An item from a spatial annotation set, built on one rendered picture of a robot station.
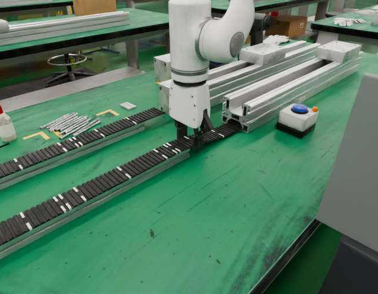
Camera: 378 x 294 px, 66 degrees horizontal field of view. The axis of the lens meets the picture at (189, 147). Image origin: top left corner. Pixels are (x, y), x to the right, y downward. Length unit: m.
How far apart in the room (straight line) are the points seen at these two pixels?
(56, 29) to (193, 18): 1.64
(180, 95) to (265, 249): 0.36
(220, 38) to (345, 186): 0.33
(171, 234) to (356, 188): 0.32
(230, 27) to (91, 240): 0.45
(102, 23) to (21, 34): 0.56
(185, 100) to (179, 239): 0.30
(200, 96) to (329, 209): 0.33
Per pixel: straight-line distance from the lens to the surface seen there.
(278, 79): 1.05
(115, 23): 2.38
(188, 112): 0.66
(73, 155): 0.77
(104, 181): 0.63
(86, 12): 2.79
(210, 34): 0.57
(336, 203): 0.58
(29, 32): 2.11
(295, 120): 0.85
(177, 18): 0.61
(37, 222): 0.59
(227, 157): 0.74
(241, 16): 0.59
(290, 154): 0.79
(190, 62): 0.62
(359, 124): 0.50
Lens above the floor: 1.20
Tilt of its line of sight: 33 degrees down
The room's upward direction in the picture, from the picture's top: straight up
